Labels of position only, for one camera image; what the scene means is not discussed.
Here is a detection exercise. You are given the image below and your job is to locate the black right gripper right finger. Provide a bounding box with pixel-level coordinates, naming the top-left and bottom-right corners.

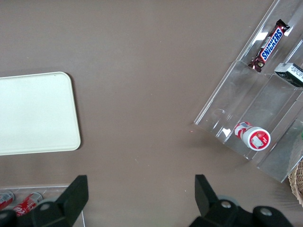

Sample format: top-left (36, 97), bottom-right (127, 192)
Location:
top-left (188, 174), bottom-right (254, 227)

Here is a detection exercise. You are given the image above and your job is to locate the Snickers chocolate bar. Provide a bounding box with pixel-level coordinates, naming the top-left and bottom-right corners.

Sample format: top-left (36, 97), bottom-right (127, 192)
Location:
top-left (247, 19), bottom-right (291, 72)

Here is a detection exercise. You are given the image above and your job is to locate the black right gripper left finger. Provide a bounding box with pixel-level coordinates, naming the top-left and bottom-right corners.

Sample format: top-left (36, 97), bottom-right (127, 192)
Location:
top-left (31, 175), bottom-right (89, 227)

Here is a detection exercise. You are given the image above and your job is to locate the wicker basket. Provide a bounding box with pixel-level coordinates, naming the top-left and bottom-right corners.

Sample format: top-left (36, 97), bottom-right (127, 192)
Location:
top-left (287, 159), bottom-right (303, 207)

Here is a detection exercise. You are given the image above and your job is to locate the clear acrylic can holder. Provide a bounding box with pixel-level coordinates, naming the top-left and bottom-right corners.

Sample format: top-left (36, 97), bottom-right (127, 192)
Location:
top-left (0, 185), bottom-right (86, 227)

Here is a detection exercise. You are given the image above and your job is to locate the black and white carton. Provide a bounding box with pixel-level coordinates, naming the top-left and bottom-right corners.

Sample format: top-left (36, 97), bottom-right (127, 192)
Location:
top-left (274, 62), bottom-right (303, 89)

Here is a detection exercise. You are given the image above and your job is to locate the clear acrylic display stand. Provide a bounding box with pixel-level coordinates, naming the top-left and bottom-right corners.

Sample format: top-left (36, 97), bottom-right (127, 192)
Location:
top-left (193, 0), bottom-right (303, 184)

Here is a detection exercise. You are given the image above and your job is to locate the red cola can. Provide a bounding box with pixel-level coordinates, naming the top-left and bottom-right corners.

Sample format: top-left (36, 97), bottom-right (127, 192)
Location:
top-left (12, 192), bottom-right (44, 217)
top-left (0, 191), bottom-right (16, 211)

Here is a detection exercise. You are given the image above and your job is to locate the cream plastic tray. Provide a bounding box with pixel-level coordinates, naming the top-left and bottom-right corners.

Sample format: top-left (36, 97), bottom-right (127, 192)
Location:
top-left (0, 71), bottom-right (81, 156)

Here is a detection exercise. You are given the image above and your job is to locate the red and white yogurt cup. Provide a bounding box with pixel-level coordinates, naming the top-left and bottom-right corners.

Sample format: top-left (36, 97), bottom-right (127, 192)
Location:
top-left (234, 121), bottom-right (271, 152)

